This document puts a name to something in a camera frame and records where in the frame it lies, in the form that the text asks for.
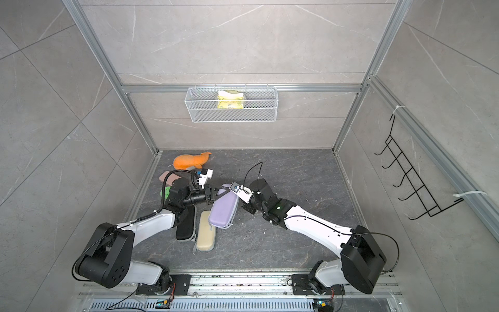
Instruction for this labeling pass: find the orange plush whale toy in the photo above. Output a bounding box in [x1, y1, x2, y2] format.
[173, 152, 211, 170]

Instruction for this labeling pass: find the white zippered umbrella sleeve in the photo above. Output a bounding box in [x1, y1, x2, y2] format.
[193, 210, 216, 253]

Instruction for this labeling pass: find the white wire wall basket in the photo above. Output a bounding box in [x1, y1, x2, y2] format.
[185, 87, 279, 123]

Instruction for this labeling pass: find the pink hard case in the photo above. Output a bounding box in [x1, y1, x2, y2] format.
[159, 171, 181, 186]

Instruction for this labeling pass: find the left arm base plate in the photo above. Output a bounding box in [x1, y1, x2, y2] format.
[136, 274, 192, 296]

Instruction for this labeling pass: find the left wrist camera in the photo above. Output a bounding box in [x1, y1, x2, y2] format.
[196, 168, 213, 189]

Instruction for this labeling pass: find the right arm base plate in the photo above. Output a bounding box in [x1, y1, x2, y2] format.
[288, 274, 346, 296]

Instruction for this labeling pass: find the black wire hook rack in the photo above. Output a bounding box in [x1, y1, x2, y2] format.
[374, 115, 464, 221]

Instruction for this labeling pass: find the aluminium mounting rail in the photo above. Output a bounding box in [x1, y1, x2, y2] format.
[74, 270, 408, 311]

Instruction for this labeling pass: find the green lidded air freshener can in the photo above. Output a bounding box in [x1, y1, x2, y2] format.
[162, 187, 170, 200]

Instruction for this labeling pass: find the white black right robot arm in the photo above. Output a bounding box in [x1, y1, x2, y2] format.
[231, 179, 387, 295]

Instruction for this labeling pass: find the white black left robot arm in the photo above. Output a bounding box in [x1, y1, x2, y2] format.
[71, 178, 229, 294]

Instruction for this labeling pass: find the yellow packet in basket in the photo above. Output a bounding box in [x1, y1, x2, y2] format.
[217, 90, 246, 109]

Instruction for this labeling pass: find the purple zippered umbrella sleeve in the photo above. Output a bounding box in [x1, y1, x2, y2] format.
[209, 184, 240, 229]

